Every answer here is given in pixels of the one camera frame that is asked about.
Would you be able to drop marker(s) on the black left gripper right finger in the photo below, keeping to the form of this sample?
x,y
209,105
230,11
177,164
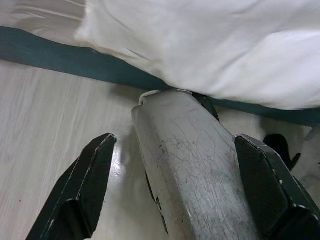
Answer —
x,y
272,195

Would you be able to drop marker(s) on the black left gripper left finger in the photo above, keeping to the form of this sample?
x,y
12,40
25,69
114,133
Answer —
x,y
75,190

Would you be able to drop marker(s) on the white cartoon print duvet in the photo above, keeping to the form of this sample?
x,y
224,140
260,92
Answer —
x,y
200,50

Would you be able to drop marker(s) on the cream sheeted mattress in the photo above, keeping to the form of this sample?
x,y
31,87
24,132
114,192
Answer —
x,y
37,15

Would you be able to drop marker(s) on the teal fabric bed frame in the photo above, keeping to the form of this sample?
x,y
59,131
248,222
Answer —
x,y
37,47

